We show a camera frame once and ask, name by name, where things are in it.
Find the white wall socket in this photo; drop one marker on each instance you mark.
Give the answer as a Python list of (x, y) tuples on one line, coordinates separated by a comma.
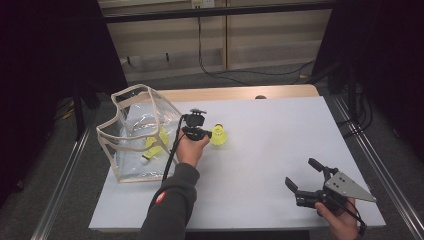
[(203, 3)]

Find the black curtain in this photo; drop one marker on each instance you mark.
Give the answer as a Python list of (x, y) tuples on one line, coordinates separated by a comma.
[(40, 66), (393, 50)]

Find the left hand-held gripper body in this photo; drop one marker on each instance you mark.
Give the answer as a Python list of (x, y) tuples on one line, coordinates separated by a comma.
[(193, 124)]

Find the dark round table knob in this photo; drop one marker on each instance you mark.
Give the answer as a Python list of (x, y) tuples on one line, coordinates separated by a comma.
[(260, 97)]

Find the metal floor rail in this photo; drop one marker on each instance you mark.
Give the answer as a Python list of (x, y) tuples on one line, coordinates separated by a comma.
[(63, 186), (376, 160)]

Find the black horizontal bar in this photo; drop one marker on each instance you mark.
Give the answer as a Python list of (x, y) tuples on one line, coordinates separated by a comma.
[(216, 12)]

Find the white table mat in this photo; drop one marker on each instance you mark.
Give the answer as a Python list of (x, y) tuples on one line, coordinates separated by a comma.
[(266, 150)]

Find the person's left hand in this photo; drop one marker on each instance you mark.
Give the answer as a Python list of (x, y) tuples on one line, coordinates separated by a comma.
[(190, 151)]

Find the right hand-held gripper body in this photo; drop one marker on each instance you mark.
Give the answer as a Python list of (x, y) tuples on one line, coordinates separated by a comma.
[(346, 187)]

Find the clear bag with beige trim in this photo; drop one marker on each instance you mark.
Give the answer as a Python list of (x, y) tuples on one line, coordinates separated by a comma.
[(133, 123)]

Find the person's right hand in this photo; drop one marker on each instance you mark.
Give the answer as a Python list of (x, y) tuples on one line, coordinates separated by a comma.
[(341, 226)]

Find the yellow shuttlecock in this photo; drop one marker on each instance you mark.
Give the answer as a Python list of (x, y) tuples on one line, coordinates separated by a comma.
[(219, 136), (164, 136), (152, 150)]

